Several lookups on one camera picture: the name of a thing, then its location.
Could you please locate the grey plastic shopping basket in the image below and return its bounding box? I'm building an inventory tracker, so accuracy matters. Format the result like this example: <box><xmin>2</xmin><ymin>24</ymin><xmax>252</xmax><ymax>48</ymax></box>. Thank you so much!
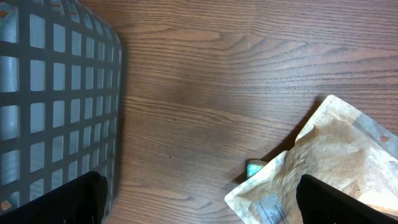
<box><xmin>1</xmin><ymin>0</ymin><xmax>123</xmax><ymax>214</ymax></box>

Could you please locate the small teal tissue pack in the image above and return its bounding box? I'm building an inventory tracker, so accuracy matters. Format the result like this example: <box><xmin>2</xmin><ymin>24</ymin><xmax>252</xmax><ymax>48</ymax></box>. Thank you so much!
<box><xmin>246</xmin><ymin>159</ymin><xmax>268</xmax><ymax>179</ymax></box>

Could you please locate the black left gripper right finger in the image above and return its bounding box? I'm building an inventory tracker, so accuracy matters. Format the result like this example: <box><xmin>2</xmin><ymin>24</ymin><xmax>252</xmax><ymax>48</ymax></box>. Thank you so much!
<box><xmin>296</xmin><ymin>174</ymin><xmax>397</xmax><ymax>224</ymax></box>

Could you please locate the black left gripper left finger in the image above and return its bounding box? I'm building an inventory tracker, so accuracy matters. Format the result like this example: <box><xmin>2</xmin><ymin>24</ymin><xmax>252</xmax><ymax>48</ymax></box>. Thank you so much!
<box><xmin>1</xmin><ymin>171</ymin><xmax>108</xmax><ymax>224</ymax></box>

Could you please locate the brown snack package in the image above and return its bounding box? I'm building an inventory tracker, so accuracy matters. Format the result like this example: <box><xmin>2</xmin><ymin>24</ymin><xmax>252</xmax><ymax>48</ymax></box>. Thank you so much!
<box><xmin>224</xmin><ymin>95</ymin><xmax>397</xmax><ymax>223</ymax></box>

